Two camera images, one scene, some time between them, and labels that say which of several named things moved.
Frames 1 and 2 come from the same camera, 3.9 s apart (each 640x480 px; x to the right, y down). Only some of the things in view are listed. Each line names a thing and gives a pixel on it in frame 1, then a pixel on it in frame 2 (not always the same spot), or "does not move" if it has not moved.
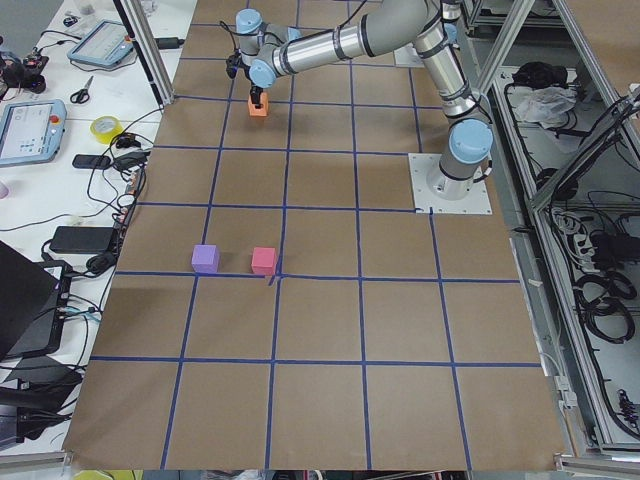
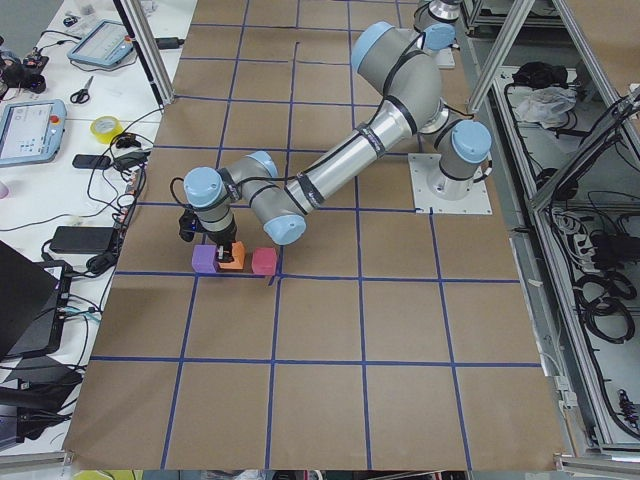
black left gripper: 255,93 → 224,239
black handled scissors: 81,96 does not move
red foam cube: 264,260 does not move
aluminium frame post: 151,50 does not move
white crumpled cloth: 548,106 does not move
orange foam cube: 258,112 → 239,256
